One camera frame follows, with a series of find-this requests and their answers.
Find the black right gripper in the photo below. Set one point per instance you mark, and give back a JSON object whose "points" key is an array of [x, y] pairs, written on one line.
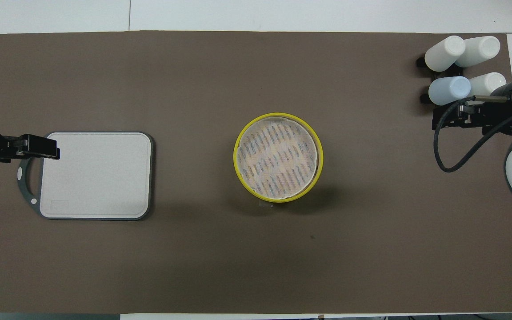
{"points": [[496, 113]]}

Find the black cup rack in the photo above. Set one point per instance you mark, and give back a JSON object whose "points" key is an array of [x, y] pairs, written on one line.
{"points": [[420, 62]]}

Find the grey cutting board dark rim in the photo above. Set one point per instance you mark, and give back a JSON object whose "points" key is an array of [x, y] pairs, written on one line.
{"points": [[100, 178]]}

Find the white cup with blue rim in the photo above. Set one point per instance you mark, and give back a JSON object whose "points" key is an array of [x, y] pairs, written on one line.
{"points": [[480, 51]]}

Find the brown table mat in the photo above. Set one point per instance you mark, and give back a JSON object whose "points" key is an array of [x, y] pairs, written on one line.
{"points": [[371, 222]]}

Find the white steamer liner sheet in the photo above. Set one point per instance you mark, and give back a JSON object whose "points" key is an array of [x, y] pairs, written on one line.
{"points": [[278, 158]]}

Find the light blue plastic cup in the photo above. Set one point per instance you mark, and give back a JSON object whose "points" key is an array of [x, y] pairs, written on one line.
{"points": [[449, 91]]}

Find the yellow steamer basket with liner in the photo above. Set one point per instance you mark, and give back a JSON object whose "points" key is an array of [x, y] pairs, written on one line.
{"points": [[236, 160]]}

